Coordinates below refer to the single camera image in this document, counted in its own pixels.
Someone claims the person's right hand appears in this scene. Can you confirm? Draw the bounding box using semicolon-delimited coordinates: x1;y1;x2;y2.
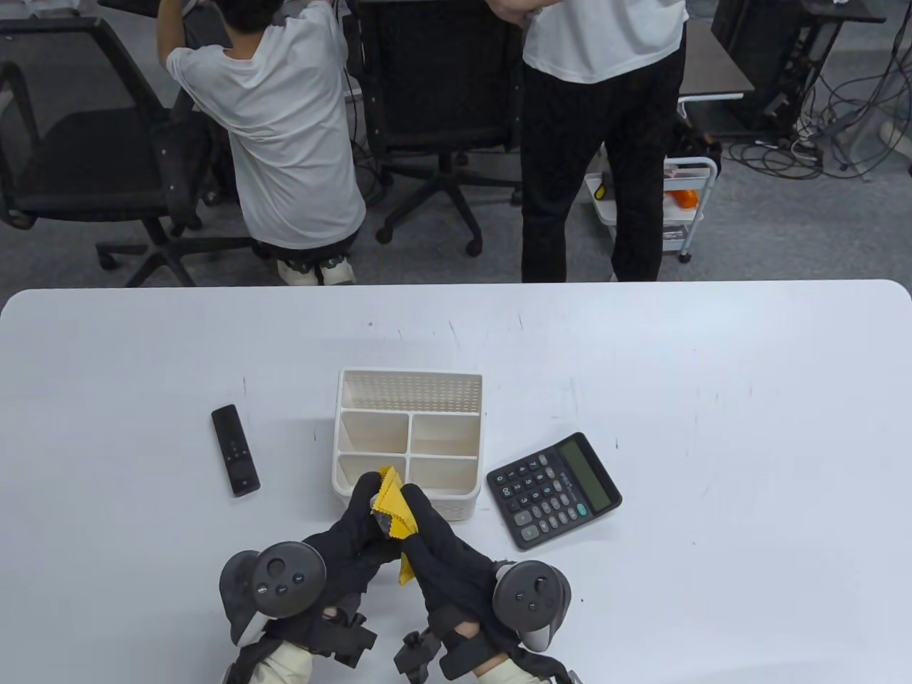
399;484;515;648

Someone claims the person's left hand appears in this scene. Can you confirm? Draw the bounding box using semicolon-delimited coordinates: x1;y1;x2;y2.
264;472;403;638

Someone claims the yellow cleaning cloth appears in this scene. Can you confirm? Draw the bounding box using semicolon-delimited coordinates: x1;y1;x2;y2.
370;467;421;586

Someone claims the black calculator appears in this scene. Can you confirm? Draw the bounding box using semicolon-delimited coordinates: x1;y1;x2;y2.
487;432;623;551

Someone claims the black remote control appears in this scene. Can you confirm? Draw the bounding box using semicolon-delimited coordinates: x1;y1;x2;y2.
211;404;261;497

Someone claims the person's right forearm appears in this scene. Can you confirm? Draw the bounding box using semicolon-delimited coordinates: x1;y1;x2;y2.
474;655;556;684

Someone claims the dark grey handheld controller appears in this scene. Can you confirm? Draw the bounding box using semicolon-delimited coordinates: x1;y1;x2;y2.
219;541;327;646
492;561;572;651

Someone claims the white plastic organizer basket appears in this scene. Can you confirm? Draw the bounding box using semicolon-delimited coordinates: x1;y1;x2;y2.
332;368;484;523

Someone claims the white wheeled utility cart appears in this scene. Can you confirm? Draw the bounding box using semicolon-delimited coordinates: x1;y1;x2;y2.
584;96;719;264

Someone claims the black mesh office chair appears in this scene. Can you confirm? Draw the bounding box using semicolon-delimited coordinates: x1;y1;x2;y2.
0;18;259;287
354;0;528;257

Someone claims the brown top side table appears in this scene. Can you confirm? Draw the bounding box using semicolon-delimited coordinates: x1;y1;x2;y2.
677;27;756;100

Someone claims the black equipment stand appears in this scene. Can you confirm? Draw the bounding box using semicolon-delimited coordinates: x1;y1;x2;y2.
711;0;888;136

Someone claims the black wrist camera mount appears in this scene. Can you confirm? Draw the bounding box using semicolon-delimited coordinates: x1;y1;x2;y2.
394;631;442;683
313;609;378;668

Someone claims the tangle of black cables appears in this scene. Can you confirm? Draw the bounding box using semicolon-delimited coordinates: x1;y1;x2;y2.
720;43;912;182

